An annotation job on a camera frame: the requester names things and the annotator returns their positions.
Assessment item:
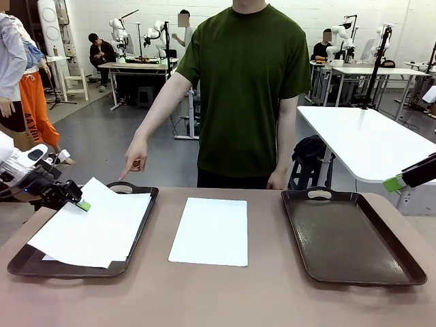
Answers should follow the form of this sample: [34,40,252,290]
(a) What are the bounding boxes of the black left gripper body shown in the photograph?
[20,169,69,210]

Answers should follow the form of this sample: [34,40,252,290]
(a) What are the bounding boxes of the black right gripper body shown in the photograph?
[401,155,436,189]

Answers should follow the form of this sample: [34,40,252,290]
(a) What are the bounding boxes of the person right forearm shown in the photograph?
[134,102,174,147]

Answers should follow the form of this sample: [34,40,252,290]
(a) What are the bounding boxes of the person left forearm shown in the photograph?
[272,125,299,173]

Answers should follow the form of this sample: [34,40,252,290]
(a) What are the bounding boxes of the person right hand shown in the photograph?
[118,138,150,181]

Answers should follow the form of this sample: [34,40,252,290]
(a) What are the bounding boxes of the person left hand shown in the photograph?
[265,169,287,190]

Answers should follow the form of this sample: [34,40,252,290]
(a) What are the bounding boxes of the white table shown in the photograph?
[296,104,436,216]

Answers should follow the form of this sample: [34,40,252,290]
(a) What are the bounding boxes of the dark brown plastic tray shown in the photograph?
[280,186,429,298]
[7,181,160,286]

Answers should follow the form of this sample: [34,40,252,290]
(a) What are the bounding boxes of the figure in orange trousers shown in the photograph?
[16,18,72,164]

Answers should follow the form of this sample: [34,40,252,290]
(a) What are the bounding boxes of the black cloth bundle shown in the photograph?
[292,134,330,164]

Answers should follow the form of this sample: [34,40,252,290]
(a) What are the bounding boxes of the black plastic stool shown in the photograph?
[288,157,337,190]

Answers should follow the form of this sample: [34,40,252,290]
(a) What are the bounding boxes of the white background desk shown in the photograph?
[332,66,431,120]

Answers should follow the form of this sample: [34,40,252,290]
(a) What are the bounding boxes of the grey plastic stool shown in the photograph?
[137,86,157,110]

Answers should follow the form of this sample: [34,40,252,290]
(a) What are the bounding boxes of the white computer monitor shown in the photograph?
[360,38,376,64]

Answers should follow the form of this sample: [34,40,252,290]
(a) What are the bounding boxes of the figure in grey striped shirt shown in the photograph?
[0,12,35,153]

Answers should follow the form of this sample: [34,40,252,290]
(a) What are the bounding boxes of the brown top background table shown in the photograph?
[97,60,181,112]

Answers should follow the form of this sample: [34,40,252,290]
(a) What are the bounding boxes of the seated person in black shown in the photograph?
[89,33,117,93]

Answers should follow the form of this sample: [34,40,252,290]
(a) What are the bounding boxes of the seated person in dark top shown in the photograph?
[312,29,334,62]

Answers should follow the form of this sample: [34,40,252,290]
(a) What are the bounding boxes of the black pole stand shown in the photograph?
[162,20,172,112]

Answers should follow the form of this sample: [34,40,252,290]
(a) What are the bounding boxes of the black trousers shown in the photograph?
[196,166,273,190]

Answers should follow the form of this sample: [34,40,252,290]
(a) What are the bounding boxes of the white tower air conditioner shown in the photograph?
[36,0,66,59]

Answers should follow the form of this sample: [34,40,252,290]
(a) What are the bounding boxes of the dark green T-shirt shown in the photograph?
[176,3,313,178]

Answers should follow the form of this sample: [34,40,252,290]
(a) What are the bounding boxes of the standing person in white shirt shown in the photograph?
[172,9,196,48]

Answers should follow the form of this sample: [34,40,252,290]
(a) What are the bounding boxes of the person neck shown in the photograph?
[231,0,270,14]

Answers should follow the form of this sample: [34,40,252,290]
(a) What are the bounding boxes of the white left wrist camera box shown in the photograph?
[50,149,72,165]

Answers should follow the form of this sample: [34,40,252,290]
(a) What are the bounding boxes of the black camera stand pole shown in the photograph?
[360,22,398,110]
[342,14,359,64]

